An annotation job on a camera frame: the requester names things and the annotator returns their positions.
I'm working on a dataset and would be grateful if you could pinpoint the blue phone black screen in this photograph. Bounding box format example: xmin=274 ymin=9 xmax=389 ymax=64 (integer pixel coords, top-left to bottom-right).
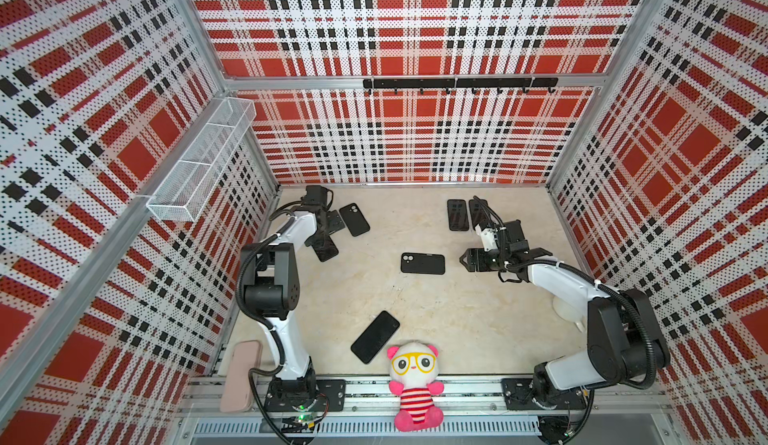
xmin=350 ymin=310 xmax=400 ymax=364

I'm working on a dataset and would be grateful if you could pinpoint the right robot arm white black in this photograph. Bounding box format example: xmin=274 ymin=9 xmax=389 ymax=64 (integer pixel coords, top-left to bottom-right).
xmin=459 ymin=248 xmax=671 ymax=396

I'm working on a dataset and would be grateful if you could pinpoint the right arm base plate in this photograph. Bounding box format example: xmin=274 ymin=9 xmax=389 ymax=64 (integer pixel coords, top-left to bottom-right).
xmin=501 ymin=376 xmax=587 ymax=412

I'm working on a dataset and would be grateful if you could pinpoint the pink panda plush toy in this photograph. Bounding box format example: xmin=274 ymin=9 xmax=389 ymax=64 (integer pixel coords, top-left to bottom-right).
xmin=386 ymin=342 xmax=445 ymax=432

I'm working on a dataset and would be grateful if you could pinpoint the aluminium front rail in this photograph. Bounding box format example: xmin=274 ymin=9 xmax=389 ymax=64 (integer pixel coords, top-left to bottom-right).
xmin=180 ymin=375 xmax=672 ymax=422

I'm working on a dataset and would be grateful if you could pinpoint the white-edged phone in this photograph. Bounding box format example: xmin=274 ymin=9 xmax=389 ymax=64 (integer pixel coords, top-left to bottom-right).
xmin=468 ymin=198 xmax=489 ymax=230

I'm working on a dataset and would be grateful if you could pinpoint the white wire mesh basket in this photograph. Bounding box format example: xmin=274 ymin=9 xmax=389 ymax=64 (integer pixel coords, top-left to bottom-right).
xmin=147 ymin=97 xmax=256 ymax=222

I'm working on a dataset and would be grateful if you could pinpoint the pink phone case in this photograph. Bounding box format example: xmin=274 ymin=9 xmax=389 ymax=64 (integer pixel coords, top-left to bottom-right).
xmin=220 ymin=340 xmax=262 ymax=413

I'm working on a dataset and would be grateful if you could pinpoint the phone with plaid reflection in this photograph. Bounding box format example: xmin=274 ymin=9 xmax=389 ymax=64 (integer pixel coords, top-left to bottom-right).
xmin=311 ymin=237 xmax=339 ymax=263

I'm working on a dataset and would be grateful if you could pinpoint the black phone case top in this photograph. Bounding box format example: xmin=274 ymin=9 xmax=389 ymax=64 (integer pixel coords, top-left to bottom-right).
xmin=339 ymin=203 xmax=370 ymax=237

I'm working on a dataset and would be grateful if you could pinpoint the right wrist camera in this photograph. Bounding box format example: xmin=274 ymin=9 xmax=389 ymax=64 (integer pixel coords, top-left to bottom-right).
xmin=476 ymin=219 xmax=530 ymax=253

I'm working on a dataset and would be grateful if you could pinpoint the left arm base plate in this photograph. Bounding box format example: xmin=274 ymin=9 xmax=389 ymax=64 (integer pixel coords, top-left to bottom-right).
xmin=264 ymin=378 xmax=347 ymax=413

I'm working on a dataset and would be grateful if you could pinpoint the black hook rail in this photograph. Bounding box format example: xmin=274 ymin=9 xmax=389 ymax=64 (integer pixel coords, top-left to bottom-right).
xmin=362 ymin=77 xmax=559 ymax=91

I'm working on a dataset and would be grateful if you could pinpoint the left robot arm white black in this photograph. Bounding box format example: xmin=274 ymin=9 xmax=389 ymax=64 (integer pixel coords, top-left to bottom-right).
xmin=235 ymin=206 xmax=330 ymax=393

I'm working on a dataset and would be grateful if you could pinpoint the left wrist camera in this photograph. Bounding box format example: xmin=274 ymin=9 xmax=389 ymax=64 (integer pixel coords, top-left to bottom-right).
xmin=301 ymin=184 xmax=334 ymax=210

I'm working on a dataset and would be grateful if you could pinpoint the black phone case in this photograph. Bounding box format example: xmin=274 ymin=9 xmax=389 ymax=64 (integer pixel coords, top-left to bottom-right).
xmin=339 ymin=203 xmax=370 ymax=237
xmin=446 ymin=199 xmax=470 ymax=231
xmin=400 ymin=252 xmax=446 ymax=275

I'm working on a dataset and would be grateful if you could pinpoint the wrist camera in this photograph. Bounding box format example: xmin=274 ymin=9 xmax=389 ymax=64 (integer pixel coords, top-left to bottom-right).
xmin=301 ymin=184 xmax=334 ymax=210
xmin=476 ymin=219 xmax=530 ymax=253

